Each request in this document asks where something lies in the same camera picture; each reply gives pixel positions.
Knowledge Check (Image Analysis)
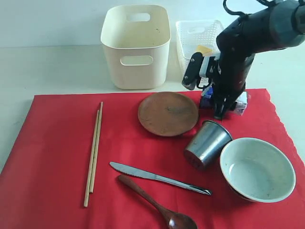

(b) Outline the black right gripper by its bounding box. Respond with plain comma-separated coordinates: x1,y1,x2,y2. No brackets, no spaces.
213,45,255,120

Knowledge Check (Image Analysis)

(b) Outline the blue white milk carton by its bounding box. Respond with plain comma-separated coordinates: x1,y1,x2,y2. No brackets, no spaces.
199,86,247,115

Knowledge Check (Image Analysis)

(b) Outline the stainless steel cup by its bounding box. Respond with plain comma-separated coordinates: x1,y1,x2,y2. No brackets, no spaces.
184,120,233,170

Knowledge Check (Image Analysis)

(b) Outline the yellow cheese wedge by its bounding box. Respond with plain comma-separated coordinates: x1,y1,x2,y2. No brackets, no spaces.
195,45,213,54

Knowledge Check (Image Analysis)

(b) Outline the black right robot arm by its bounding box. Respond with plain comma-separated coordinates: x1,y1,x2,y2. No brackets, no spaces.
213,0,305,120

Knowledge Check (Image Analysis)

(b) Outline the brown wooden plate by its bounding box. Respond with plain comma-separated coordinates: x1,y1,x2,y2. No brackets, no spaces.
138,92,199,137

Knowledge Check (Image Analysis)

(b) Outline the pale green ceramic bowl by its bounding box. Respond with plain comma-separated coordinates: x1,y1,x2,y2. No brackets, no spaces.
220,137,296,203

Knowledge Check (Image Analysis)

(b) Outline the white lattice plastic basket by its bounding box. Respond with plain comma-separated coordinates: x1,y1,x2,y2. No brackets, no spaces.
176,20,224,86

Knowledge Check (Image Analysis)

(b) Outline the steel table knife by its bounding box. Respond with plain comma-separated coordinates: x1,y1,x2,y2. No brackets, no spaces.
110,162,212,196

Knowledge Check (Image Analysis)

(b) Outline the cream plastic bin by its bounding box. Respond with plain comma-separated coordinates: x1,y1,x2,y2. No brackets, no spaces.
101,5,171,90

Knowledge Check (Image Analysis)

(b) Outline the dark wooden spoon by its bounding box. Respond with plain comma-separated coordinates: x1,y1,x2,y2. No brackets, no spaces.
118,175,198,229

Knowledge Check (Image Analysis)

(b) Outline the long wooden chopstick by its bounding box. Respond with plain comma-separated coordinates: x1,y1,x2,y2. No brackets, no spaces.
83,102,103,208

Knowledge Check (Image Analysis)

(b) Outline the short wooden chopstick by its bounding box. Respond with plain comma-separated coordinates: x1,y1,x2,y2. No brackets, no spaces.
89,110,100,193

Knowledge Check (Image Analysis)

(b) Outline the red cloth mat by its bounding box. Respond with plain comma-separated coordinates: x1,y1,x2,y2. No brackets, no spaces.
0,89,305,229

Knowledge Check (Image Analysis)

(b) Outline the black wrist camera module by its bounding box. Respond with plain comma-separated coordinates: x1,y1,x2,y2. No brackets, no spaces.
182,51,219,91

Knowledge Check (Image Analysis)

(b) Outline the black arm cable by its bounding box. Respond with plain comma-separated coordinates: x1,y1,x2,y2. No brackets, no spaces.
223,0,251,17

